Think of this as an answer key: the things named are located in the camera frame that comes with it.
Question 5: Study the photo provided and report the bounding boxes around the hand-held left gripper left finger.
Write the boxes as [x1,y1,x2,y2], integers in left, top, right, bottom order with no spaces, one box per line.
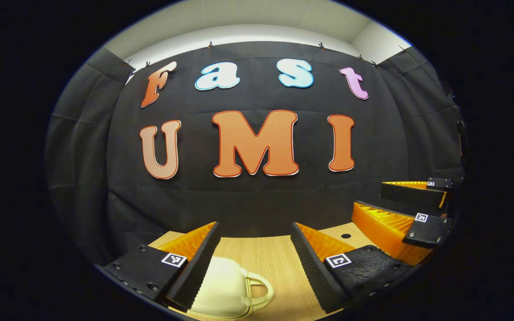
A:
[99,222,221,313]

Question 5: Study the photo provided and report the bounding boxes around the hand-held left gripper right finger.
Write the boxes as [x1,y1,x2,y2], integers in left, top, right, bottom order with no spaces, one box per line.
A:
[290,222,411,314]

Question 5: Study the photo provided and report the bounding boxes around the pale yellow small suitcase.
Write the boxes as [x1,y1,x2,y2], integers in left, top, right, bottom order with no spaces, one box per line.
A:
[188,256,275,319]

